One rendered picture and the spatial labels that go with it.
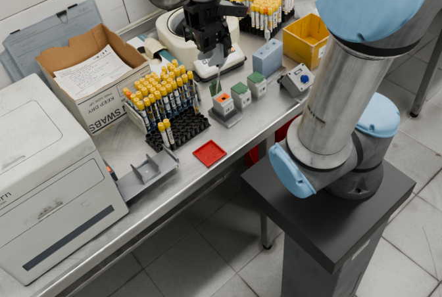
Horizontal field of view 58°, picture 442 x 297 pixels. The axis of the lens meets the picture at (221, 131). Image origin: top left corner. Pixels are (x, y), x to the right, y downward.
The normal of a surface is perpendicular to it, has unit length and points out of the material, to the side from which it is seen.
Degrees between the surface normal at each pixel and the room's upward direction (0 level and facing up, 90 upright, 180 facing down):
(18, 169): 0
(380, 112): 9
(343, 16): 79
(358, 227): 4
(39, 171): 90
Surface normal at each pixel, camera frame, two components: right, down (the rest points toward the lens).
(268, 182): -0.05, -0.62
